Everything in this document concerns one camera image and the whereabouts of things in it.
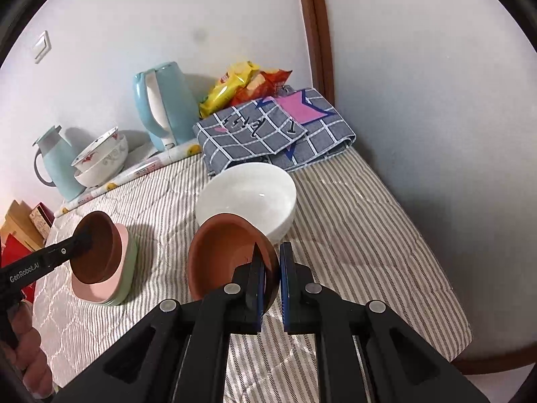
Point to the patterned gift box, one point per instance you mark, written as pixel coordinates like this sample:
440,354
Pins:
40,220

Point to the small brown bowl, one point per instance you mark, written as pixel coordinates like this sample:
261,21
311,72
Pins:
222,252
98,252

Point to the person's left hand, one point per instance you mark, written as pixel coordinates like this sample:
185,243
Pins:
33,352

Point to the brown wooden door frame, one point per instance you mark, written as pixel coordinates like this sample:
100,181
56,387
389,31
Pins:
314,29

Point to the striped tablecloth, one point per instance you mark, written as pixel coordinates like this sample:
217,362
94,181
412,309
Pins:
356,239

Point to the brown cardboard box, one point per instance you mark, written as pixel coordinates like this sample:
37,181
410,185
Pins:
16,222

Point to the floral patterned mat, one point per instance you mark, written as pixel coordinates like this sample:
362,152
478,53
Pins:
138,170

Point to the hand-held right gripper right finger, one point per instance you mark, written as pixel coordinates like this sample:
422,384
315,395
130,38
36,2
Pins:
286,285

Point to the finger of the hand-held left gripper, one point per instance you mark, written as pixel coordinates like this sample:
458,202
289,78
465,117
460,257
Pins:
67,249

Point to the pink plate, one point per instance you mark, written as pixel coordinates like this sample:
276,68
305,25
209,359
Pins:
96,291

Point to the orange snack bag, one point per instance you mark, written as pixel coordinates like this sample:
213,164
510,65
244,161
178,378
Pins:
268,82

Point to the green plate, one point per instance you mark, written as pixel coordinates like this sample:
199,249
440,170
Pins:
130,268

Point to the red box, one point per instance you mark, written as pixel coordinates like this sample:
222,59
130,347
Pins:
12,247

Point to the light blue thermos jug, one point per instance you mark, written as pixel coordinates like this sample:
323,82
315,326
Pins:
63,168

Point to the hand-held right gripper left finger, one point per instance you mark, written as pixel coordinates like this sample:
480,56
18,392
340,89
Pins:
260,302

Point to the grey checked apron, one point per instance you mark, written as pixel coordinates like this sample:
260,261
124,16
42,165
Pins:
251,142

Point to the white light switch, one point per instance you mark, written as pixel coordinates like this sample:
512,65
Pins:
42,47

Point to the large white bowl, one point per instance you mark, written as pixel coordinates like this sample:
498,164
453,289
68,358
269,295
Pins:
247,197

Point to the yellow snack bag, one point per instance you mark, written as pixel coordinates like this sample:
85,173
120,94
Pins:
226,88

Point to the brown wooden baseboard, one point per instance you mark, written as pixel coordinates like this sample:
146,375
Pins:
495,365

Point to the light blue electric kettle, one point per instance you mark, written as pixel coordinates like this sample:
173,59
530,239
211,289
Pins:
168,105

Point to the white bowl with grey pattern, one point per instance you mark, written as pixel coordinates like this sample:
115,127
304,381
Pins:
111,163

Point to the white bowl with red pattern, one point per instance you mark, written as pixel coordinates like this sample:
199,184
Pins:
94,153

